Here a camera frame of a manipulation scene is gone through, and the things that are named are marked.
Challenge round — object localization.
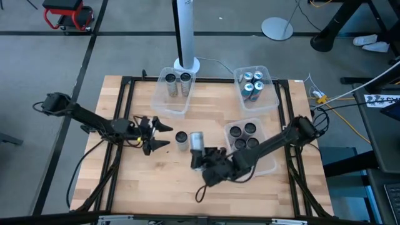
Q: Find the black floor tape strip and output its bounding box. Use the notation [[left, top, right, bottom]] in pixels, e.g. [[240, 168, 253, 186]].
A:
[[0, 30, 313, 37], [31, 0, 109, 216]]

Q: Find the black desk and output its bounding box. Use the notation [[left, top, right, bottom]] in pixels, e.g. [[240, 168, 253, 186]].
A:
[[352, 56, 400, 174]]

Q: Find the grey arm base bracket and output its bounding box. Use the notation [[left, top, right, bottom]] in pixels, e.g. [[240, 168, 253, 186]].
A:
[[80, 124, 104, 134]]

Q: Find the person's white shoe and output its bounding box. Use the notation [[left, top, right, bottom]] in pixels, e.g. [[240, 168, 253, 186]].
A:
[[361, 41, 391, 53], [352, 33, 379, 47]]

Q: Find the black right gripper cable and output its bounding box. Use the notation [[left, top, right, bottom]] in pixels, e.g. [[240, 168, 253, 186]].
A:
[[195, 184, 209, 204]]

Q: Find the silver round floor stand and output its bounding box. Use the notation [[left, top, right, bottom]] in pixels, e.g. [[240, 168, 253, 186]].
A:
[[261, 0, 303, 42]]

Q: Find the white yellow soda can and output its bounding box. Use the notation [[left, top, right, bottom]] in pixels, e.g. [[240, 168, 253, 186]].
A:
[[189, 131, 206, 151], [179, 72, 193, 97], [164, 73, 179, 98], [174, 131, 190, 153]]

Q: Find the grey chair base leg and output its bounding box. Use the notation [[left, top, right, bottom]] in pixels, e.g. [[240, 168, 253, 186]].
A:
[[0, 132, 24, 146]]

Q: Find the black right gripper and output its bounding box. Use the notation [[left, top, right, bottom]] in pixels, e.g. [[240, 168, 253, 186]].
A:
[[190, 146, 238, 188]]

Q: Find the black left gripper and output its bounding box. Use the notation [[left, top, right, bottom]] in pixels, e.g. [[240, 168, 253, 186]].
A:
[[137, 116, 174, 156]]

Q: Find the yellow cable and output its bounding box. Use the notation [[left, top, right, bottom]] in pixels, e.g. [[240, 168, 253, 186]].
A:
[[307, 95, 371, 145]]

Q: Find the black floor bar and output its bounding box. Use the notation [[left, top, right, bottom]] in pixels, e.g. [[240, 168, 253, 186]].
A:
[[322, 149, 379, 178]]

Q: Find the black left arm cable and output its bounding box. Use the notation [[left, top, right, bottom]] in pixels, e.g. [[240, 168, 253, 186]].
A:
[[65, 139, 106, 209]]

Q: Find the thick white cable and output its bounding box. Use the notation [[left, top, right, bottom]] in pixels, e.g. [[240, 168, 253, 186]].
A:
[[312, 59, 400, 110]]

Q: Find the thin white fan cable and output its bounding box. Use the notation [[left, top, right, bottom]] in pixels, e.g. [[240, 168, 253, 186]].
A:
[[195, 56, 282, 81]]

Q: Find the laptop keyboard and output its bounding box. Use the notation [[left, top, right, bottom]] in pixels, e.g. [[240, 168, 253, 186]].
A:
[[383, 182, 400, 225]]

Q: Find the black tablet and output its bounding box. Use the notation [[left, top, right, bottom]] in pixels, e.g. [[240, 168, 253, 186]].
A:
[[379, 100, 400, 122]]

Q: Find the red black rolling stool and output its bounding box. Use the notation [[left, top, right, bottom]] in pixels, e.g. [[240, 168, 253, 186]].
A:
[[42, 0, 94, 32]]

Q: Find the white paper label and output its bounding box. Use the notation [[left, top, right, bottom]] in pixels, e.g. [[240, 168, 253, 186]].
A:
[[363, 93, 400, 109]]

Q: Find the black desk leg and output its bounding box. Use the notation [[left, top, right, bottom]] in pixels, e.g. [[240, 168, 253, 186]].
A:
[[309, 0, 400, 53]]

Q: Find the black rig crossbar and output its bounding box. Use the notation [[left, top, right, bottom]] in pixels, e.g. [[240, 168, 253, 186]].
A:
[[0, 211, 400, 225]]

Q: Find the clear plastic bin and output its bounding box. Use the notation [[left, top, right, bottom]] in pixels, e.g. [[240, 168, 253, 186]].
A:
[[232, 64, 281, 115], [223, 117, 278, 178], [149, 66, 198, 119]]

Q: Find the black aluminium table frame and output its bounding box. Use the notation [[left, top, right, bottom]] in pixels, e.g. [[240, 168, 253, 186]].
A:
[[70, 74, 334, 219]]

